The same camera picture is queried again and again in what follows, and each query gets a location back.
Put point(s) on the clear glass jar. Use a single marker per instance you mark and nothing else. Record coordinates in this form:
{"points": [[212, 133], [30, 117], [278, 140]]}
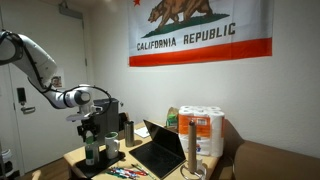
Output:
{"points": [[92, 154]]}

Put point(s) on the wire paper towel holder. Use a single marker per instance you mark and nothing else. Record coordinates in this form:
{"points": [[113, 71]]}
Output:
{"points": [[198, 172]]}

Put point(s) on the green jar lid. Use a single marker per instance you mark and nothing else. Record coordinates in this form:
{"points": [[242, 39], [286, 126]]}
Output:
{"points": [[90, 140]]}

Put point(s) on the door handle with lock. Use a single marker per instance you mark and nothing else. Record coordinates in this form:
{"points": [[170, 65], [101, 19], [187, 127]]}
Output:
{"points": [[22, 100]]}

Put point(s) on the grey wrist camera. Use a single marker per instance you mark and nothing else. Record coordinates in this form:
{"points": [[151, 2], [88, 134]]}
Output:
{"points": [[94, 110]]}

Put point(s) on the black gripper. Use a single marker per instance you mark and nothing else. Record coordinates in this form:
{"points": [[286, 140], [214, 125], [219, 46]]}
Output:
{"points": [[88, 125]]}

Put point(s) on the blue pen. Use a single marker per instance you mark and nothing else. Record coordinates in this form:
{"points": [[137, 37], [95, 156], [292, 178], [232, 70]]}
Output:
{"points": [[124, 172]]}

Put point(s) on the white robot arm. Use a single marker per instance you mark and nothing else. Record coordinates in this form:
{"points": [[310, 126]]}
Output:
{"points": [[40, 69]]}

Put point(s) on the California Republic flag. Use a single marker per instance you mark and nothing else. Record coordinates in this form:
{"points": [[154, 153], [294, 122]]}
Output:
{"points": [[168, 32]]}

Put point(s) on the red pen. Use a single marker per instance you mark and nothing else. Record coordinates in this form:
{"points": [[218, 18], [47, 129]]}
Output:
{"points": [[130, 171]]}

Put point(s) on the black thin pen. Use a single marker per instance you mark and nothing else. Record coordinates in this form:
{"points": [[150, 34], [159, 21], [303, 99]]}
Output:
{"points": [[140, 168]]}

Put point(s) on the grey trash bin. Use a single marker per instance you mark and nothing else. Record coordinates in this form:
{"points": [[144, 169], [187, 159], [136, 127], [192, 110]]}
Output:
{"points": [[108, 121]]}

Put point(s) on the green pen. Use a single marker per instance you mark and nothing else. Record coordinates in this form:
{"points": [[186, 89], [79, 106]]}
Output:
{"points": [[117, 175]]}

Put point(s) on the cardboard tube on holder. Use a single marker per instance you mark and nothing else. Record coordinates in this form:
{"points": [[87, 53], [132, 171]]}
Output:
{"points": [[191, 143]]}

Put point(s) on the paper towel roll pack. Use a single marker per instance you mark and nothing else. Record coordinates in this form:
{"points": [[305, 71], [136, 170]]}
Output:
{"points": [[209, 121]]}

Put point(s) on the white door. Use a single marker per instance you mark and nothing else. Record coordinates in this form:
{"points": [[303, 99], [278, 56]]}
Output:
{"points": [[45, 135]]}

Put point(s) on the dark green tablet case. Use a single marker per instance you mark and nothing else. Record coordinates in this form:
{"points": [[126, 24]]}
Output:
{"points": [[92, 170]]}

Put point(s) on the white paper sheet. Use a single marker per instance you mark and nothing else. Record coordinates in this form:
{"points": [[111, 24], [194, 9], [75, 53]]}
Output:
{"points": [[142, 132]]}

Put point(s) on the black open laptop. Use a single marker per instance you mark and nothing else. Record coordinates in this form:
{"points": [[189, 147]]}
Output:
{"points": [[163, 153]]}

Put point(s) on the steel tumbler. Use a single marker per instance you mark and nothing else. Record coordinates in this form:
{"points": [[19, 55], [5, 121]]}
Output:
{"points": [[129, 133]]}

